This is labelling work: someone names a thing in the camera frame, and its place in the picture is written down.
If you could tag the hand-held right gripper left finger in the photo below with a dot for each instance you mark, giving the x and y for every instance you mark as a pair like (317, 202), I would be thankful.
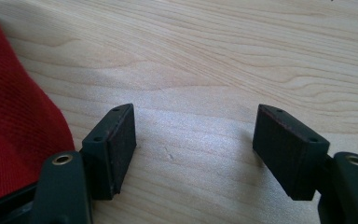
(110, 152)

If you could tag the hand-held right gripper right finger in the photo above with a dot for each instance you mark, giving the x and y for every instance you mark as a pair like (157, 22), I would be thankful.
(287, 152)

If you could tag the red knitted cloth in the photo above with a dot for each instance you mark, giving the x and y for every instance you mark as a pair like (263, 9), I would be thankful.
(15, 124)

